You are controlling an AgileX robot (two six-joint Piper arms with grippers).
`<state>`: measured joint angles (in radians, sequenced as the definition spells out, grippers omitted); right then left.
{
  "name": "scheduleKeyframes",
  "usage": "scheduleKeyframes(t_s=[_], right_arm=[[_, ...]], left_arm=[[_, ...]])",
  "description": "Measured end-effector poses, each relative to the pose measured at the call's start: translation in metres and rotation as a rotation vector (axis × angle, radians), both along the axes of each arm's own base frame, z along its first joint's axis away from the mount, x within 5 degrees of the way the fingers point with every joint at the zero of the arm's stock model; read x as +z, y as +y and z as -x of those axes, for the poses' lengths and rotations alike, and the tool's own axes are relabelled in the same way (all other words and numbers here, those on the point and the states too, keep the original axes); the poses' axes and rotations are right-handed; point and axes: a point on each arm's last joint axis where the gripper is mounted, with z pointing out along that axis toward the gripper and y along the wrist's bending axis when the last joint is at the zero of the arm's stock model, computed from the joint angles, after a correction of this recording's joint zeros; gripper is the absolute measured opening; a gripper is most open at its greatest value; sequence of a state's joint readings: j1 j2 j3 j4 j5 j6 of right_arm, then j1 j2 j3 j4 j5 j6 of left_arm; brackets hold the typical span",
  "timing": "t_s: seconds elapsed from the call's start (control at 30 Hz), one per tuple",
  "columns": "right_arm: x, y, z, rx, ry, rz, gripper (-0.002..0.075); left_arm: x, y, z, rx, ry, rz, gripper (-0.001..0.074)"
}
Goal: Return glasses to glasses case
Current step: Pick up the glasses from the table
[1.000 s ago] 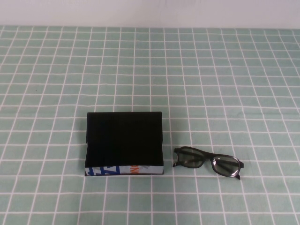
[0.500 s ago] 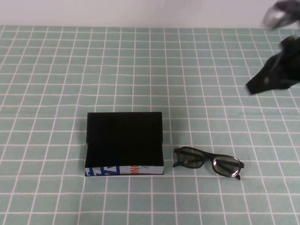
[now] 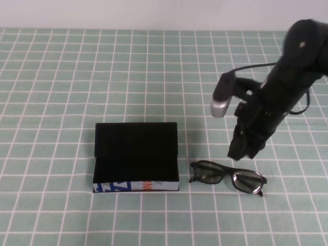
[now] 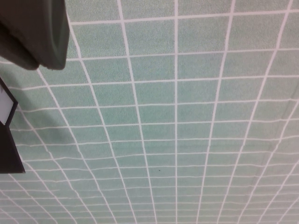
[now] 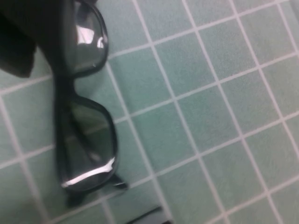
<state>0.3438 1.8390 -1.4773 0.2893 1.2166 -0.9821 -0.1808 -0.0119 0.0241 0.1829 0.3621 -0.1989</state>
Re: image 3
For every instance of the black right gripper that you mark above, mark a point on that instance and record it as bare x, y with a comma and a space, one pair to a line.
276, 97

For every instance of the black framed glasses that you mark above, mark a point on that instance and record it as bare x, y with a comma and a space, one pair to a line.
205, 175

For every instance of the black printed glasses case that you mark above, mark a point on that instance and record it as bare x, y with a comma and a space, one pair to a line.
135, 153

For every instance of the green checked tablecloth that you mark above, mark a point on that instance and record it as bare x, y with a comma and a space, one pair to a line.
128, 77

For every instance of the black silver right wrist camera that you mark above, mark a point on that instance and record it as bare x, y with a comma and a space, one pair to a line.
221, 97

